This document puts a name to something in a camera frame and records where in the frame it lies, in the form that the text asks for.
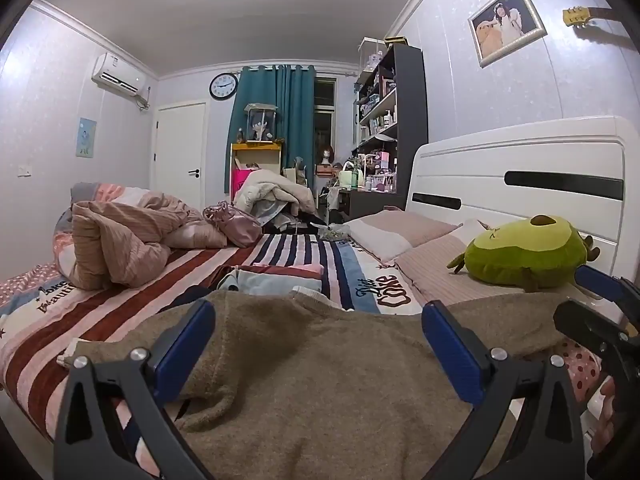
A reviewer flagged brown knitted sweater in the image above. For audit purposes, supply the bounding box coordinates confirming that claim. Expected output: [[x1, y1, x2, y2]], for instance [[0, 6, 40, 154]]
[[66, 287, 569, 479]]

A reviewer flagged beige clothes pile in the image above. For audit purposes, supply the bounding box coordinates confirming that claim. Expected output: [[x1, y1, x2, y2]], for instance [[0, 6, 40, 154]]
[[233, 169, 317, 226]]

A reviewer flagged person's right hand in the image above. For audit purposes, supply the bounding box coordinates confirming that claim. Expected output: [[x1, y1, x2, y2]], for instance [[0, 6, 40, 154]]
[[591, 377, 615, 454]]

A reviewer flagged green avocado plush toy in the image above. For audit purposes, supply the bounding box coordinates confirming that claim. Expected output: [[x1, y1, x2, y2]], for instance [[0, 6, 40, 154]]
[[447, 214, 600, 292]]

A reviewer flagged striped bed blanket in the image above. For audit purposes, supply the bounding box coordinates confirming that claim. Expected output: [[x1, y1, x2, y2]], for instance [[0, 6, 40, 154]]
[[1, 234, 420, 437]]

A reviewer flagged white bed headboard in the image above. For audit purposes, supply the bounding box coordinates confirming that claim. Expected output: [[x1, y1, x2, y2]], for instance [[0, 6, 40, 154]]
[[406, 116, 639, 280]]

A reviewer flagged near pink pillow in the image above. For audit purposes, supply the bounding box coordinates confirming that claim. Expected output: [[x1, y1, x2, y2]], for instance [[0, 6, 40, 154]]
[[395, 219, 524, 304]]

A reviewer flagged pink pillow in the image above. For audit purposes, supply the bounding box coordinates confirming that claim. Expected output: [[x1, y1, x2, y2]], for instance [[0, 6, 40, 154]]
[[395, 219, 524, 304], [344, 209, 459, 263]]

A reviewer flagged pink crumpled quilt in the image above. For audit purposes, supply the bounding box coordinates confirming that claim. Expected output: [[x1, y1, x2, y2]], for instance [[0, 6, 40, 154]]
[[52, 182, 228, 290]]

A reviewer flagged light blue folded garment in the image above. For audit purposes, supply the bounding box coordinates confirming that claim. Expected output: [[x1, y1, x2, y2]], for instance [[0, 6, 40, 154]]
[[215, 263, 324, 296]]

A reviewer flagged pink shiny handbag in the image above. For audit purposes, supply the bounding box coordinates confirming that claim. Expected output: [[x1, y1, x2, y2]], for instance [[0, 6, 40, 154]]
[[203, 200, 262, 248]]

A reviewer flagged far pink pillow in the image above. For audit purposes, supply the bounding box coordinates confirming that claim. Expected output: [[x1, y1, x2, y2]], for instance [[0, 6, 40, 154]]
[[344, 209, 459, 263]]

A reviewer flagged yellow guitar headstock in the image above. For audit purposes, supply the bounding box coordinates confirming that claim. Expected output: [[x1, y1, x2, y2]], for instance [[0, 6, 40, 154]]
[[562, 6, 620, 27]]

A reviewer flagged white door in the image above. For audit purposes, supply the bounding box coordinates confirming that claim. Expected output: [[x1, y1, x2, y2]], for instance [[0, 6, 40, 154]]
[[150, 102, 207, 209]]

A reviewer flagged yellow white cabinet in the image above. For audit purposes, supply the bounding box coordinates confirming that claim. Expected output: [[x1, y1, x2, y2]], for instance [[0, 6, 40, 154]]
[[229, 141, 282, 200]]

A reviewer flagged black bookshelf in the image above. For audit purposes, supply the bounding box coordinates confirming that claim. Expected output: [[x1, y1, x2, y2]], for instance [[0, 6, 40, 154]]
[[344, 44, 428, 220]]

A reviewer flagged wig mannequin head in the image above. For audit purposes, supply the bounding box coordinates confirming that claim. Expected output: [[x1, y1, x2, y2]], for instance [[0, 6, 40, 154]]
[[316, 145, 334, 166]]

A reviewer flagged figure display case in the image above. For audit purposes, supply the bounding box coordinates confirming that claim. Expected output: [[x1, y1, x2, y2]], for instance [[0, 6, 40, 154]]
[[244, 103, 278, 142]]

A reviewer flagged white air conditioner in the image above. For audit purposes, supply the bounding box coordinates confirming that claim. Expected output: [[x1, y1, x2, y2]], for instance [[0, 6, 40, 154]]
[[91, 52, 151, 110]]

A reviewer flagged teal curtain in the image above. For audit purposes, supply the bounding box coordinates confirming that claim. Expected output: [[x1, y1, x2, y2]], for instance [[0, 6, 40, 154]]
[[222, 64, 316, 194]]

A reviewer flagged blue wall poster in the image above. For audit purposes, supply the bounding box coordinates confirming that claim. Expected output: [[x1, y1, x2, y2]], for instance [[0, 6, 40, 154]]
[[75, 117, 98, 158]]

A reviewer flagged framed photo on wall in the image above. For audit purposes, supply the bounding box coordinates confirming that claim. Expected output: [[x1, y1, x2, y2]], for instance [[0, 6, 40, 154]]
[[468, 0, 547, 68]]

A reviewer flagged round wall clock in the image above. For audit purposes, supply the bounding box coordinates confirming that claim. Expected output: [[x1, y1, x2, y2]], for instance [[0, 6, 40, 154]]
[[208, 73, 239, 101]]

